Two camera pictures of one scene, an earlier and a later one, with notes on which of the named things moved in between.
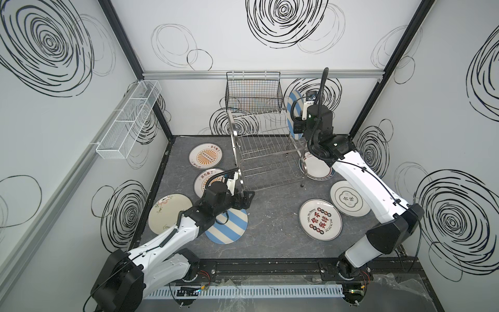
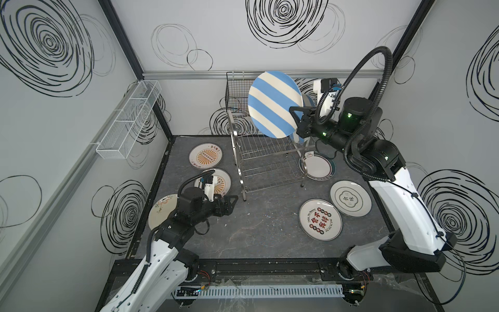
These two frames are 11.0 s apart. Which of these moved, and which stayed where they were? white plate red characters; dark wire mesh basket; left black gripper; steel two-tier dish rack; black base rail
Moved: left black gripper
Stayed: white plate red characters; steel two-tier dish rack; dark wire mesh basket; black base rail
